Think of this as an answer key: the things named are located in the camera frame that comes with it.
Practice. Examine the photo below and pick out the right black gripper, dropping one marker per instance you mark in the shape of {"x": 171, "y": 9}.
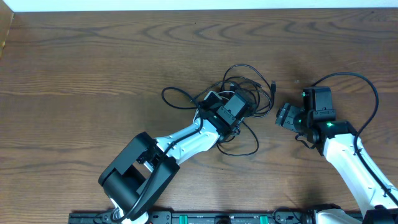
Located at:
{"x": 286, "y": 115}

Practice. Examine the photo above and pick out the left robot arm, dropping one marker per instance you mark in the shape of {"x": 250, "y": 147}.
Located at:
{"x": 144, "y": 168}

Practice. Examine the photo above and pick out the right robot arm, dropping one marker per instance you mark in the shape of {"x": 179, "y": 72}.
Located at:
{"x": 316, "y": 127}

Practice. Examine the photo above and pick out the wooden board at left edge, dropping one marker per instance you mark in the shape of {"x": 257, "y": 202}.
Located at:
{"x": 6, "y": 18}

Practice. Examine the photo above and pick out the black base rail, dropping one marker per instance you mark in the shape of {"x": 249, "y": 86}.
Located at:
{"x": 281, "y": 215}

